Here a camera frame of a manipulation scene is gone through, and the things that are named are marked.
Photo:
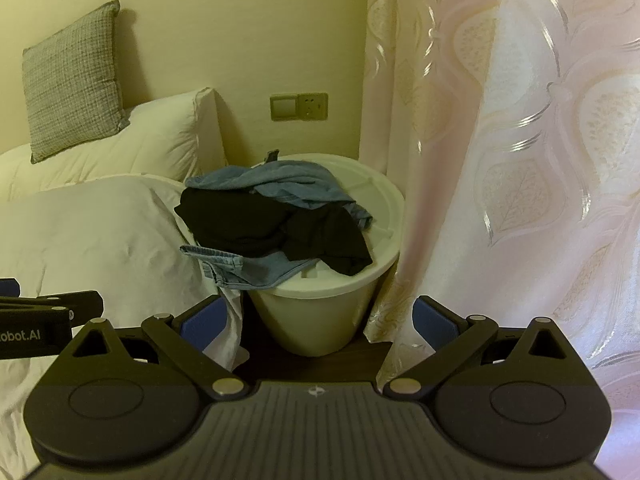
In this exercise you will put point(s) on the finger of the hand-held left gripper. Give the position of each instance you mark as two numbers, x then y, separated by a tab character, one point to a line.
75	302
8	288

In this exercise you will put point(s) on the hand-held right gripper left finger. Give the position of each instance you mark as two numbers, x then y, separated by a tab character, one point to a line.
200	329

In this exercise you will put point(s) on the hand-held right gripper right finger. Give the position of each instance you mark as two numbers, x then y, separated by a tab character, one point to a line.
434	325

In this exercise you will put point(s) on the black pants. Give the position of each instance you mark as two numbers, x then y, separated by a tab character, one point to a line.
250	225

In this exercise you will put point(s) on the white duvet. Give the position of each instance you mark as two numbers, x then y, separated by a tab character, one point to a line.
100	240

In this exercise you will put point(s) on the blue jeans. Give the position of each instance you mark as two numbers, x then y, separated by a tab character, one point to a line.
265	272

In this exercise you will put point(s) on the grey-blue denim garment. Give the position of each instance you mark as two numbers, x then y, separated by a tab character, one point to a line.
295	182

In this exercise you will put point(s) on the white pillow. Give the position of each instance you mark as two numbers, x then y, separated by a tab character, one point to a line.
165	140

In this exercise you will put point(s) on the cream patterned curtain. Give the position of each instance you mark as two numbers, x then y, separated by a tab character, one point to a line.
525	160

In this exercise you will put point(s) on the grey checked cushion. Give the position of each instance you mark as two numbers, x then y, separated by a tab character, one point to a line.
75	80

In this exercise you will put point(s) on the wall light switch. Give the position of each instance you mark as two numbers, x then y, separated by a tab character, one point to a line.
284	107

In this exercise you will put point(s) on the wall power socket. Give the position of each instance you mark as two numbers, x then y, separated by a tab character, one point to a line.
313	106

